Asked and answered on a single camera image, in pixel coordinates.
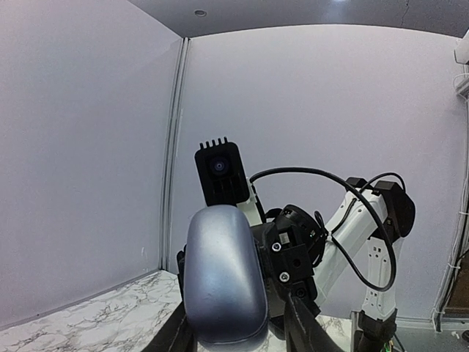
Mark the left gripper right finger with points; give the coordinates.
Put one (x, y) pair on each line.
(302, 331)

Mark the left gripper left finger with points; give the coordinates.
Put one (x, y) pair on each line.
(175, 335)

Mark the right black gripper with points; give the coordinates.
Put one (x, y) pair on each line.
(290, 247)

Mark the blue earbud charging case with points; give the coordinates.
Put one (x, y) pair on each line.
(223, 290)

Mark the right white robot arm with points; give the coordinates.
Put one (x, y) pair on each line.
(375, 214)

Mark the left aluminium corner post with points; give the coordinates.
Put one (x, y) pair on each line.
(170, 154)

